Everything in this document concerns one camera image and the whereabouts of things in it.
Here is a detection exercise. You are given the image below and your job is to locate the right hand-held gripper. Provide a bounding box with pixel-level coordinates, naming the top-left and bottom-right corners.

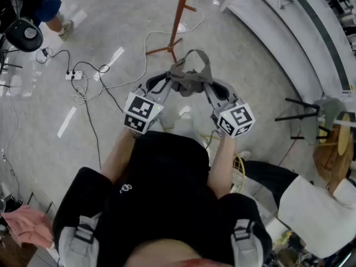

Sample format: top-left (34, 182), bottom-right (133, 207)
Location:
top-left (204, 78), bottom-right (256, 139)

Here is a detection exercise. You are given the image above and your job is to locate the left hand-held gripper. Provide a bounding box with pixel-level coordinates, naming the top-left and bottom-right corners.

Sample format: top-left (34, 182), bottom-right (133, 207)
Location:
top-left (123, 71), bottom-right (172, 135)

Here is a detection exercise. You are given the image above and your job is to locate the grey-olive cap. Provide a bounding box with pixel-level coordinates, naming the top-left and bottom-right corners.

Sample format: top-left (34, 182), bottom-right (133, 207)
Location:
top-left (166, 48), bottom-right (215, 98)

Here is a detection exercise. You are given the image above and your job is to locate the brown wooden coat rack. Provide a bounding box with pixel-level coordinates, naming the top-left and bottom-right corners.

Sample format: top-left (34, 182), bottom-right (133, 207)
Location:
top-left (145, 0), bottom-right (205, 65)

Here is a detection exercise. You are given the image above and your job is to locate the person's right forearm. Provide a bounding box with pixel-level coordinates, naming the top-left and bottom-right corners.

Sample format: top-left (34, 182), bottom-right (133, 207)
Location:
top-left (207, 133), bottom-right (238, 200)

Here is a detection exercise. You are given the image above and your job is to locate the person's left forearm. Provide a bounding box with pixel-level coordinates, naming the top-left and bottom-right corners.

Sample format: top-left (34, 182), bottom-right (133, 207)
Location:
top-left (99, 126), bottom-right (141, 184)

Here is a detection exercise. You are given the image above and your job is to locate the white power strip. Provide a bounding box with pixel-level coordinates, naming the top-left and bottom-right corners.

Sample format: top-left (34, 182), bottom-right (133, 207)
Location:
top-left (65, 70), bottom-right (85, 81)

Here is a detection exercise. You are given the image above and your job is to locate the person's black shirt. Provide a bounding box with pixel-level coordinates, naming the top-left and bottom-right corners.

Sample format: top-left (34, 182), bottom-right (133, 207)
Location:
top-left (52, 130), bottom-right (274, 267)

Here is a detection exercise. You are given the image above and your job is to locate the wooden stump table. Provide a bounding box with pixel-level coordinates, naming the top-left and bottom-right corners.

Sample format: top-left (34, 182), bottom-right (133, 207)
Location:
top-left (312, 112), bottom-right (356, 185)

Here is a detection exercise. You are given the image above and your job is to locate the white metal shelving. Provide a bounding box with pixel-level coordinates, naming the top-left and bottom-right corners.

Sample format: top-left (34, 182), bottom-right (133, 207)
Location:
top-left (219, 0), bottom-right (356, 101)

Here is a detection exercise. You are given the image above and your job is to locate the black round chair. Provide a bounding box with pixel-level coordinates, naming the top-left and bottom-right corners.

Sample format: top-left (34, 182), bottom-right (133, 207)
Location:
top-left (3, 17), bottom-right (45, 53)

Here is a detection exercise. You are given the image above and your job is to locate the pink cloth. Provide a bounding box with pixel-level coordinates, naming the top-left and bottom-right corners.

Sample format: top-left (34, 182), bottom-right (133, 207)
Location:
top-left (1, 202), bottom-right (54, 250)

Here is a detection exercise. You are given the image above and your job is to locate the black cable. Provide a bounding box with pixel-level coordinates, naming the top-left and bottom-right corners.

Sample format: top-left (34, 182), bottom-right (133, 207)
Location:
top-left (35, 47), bottom-right (125, 171)

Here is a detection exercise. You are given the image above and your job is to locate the white cable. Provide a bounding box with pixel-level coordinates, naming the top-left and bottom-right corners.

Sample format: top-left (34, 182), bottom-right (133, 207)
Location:
top-left (70, 0), bottom-right (205, 105)

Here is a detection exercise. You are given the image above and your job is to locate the yellow wire basket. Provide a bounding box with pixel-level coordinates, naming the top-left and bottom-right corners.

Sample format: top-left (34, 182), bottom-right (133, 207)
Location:
top-left (229, 150), bottom-right (246, 196)

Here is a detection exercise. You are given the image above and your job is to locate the black frame stool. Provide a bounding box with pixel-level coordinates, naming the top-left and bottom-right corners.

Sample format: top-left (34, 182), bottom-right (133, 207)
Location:
top-left (274, 97), bottom-right (332, 147)

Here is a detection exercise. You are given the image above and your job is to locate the grey backpack strap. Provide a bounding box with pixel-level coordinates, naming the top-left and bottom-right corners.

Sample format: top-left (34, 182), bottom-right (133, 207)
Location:
top-left (57, 212), bottom-right (102, 267)
top-left (230, 217), bottom-right (265, 267)

